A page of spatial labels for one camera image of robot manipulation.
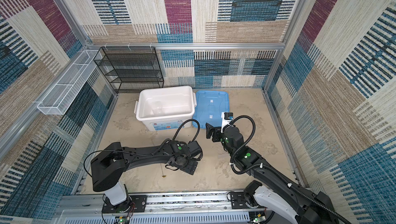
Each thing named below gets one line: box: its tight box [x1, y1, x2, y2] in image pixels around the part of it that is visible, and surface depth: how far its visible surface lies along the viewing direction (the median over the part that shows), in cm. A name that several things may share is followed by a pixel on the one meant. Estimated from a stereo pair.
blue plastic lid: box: [192, 90, 230, 129], surface depth 114 cm
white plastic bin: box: [134, 85, 197, 132], surface depth 101 cm
